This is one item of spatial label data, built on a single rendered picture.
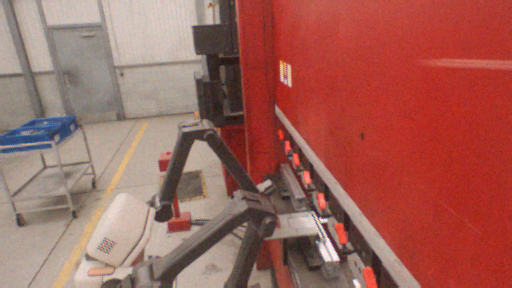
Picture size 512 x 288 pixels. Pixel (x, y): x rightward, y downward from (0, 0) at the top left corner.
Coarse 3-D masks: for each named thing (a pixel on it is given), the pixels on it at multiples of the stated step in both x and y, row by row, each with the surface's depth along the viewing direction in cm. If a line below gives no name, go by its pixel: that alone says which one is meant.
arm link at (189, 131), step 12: (192, 120) 120; (204, 120) 121; (180, 132) 115; (192, 132) 114; (204, 132) 116; (216, 132) 117; (180, 144) 116; (192, 144) 117; (180, 156) 119; (168, 168) 122; (180, 168) 121; (168, 180) 122; (168, 192) 125; (168, 204) 125; (156, 216) 126; (168, 216) 128
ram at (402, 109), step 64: (320, 0) 106; (384, 0) 66; (448, 0) 48; (320, 64) 113; (384, 64) 69; (448, 64) 49; (320, 128) 120; (384, 128) 71; (448, 128) 51; (384, 192) 74; (448, 192) 52; (384, 256) 77; (448, 256) 54
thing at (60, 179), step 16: (80, 128) 402; (32, 144) 326; (64, 144) 352; (0, 176) 330; (48, 176) 398; (64, 176) 343; (80, 176) 385; (96, 176) 438; (16, 192) 355; (32, 192) 358; (48, 192) 356; (64, 192) 347; (48, 208) 350
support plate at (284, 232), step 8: (280, 216) 162; (288, 216) 162; (296, 216) 161; (304, 216) 161; (280, 232) 149; (288, 232) 149; (296, 232) 149; (304, 232) 148; (312, 232) 148; (264, 240) 146
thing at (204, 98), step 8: (200, 80) 223; (208, 80) 230; (200, 88) 224; (208, 88) 229; (200, 96) 226; (208, 96) 230; (200, 104) 228; (208, 104) 232; (200, 112) 230; (208, 112) 234
